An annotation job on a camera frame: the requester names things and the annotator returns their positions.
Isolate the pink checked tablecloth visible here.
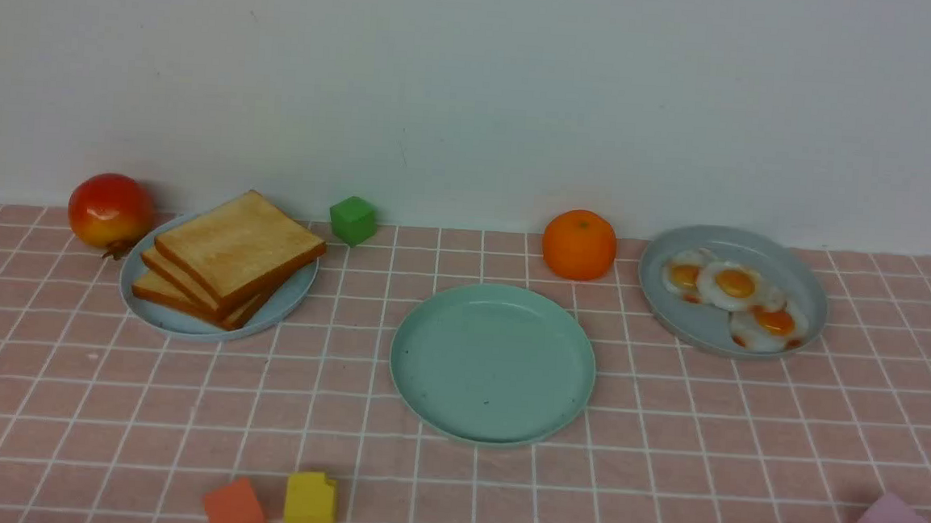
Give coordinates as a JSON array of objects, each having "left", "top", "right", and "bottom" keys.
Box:
[{"left": 0, "top": 204, "right": 931, "bottom": 523}]

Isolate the grey egg plate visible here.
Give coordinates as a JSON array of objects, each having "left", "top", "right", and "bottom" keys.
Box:
[{"left": 637, "top": 225, "right": 829, "bottom": 360}]

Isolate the orange cube block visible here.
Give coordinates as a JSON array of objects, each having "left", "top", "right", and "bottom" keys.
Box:
[{"left": 202, "top": 477, "right": 268, "bottom": 523}]

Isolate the teal centre plate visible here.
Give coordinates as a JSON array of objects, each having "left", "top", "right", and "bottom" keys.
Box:
[{"left": 389, "top": 283, "right": 598, "bottom": 446}]

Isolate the red yellow pomegranate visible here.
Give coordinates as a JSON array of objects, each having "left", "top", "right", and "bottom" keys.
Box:
[{"left": 67, "top": 173, "right": 156, "bottom": 261}]

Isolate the orange tangerine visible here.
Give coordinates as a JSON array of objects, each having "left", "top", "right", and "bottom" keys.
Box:
[{"left": 541, "top": 209, "right": 617, "bottom": 281}]

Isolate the light blue bread plate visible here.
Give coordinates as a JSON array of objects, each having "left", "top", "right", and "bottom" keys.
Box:
[{"left": 119, "top": 214, "right": 320, "bottom": 342}]

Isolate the green cube block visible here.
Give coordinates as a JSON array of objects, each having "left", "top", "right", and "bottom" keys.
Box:
[{"left": 329, "top": 195, "right": 378, "bottom": 247}]

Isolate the yellow cube block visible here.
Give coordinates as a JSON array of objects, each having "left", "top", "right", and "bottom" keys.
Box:
[{"left": 282, "top": 471, "right": 338, "bottom": 523}]

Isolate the fried egg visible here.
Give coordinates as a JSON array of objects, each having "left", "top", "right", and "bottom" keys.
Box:
[
  {"left": 729, "top": 302, "right": 810, "bottom": 354},
  {"left": 661, "top": 248, "right": 715, "bottom": 304},
  {"left": 696, "top": 261, "right": 788, "bottom": 314}
]

